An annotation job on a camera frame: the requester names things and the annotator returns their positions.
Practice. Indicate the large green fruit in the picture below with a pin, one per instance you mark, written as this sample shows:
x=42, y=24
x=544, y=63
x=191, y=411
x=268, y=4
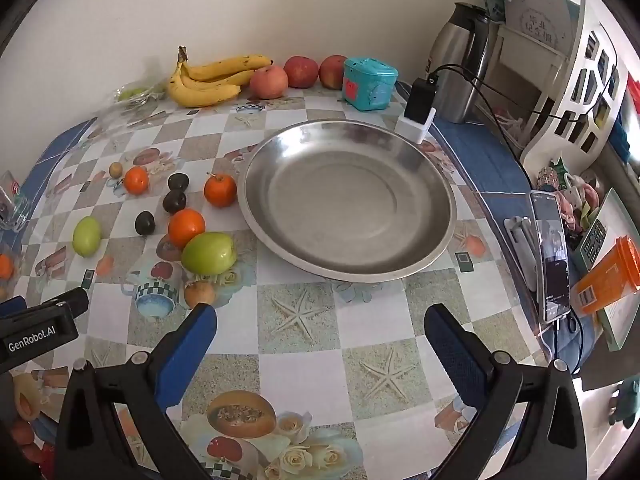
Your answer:
x=209, y=253

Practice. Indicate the clear bag of green fruits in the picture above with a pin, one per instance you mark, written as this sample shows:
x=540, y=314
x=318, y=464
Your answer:
x=138, y=92

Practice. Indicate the red apple middle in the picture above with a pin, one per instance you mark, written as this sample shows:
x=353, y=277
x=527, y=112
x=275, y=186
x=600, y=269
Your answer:
x=302, y=72

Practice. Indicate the orange tangerine with stem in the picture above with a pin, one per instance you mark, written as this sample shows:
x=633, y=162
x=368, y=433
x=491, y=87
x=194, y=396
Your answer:
x=220, y=190

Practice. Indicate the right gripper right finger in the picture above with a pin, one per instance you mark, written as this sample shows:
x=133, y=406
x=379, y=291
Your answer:
x=550, y=442

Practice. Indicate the steel thermos jug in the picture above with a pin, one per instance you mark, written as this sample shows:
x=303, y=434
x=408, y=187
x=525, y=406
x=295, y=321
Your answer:
x=459, y=59

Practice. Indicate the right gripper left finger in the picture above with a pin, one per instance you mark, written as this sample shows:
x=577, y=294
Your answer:
x=90, y=442

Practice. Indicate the teal plastic box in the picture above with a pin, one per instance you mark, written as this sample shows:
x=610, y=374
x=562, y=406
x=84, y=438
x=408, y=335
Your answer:
x=368, y=83

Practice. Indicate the calculator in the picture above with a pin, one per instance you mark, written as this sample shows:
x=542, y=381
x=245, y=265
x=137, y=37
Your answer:
x=592, y=243

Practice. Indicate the glass mug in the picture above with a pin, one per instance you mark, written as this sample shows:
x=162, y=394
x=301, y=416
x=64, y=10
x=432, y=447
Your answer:
x=14, y=204

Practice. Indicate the smartphone on stand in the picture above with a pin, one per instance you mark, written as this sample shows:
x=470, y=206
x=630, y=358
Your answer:
x=553, y=278

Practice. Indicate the dark plum front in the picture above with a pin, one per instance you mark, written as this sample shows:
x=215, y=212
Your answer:
x=145, y=223

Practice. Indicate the red apple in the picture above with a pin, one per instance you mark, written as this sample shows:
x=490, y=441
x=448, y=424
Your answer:
x=331, y=72
x=302, y=72

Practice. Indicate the large steel basin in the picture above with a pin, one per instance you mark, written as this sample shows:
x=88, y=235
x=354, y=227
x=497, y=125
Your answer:
x=348, y=201

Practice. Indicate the pale pink apple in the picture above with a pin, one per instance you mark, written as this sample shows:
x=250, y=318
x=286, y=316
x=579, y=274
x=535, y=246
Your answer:
x=269, y=82

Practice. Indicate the dark plum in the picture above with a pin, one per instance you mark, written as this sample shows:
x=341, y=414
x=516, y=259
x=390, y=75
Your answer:
x=178, y=182
x=174, y=201
x=145, y=223

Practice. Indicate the small green fruit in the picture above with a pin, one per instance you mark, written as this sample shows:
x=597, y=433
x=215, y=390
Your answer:
x=87, y=237

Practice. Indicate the orange tangerine front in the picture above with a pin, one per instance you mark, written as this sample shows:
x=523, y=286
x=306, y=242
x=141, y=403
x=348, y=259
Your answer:
x=184, y=225

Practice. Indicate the small brown longan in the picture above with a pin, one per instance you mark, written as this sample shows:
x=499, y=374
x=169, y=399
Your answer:
x=199, y=292
x=115, y=170

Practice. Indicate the dark plum back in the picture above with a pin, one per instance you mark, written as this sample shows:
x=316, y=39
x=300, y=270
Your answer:
x=178, y=182

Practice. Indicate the red apple right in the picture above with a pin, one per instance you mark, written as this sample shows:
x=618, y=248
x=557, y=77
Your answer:
x=331, y=72

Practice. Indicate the orange plastic bottle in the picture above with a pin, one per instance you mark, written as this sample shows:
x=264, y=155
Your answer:
x=612, y=278

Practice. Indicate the yellow banana bunch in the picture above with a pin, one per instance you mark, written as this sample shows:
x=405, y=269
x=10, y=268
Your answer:
x=193, y=86

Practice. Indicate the black charger on white base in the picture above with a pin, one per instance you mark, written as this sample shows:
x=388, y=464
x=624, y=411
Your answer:
x=419, y=112

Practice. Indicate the white plastic shelf rack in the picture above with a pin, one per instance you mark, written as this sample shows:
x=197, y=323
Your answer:
x=556, y=67

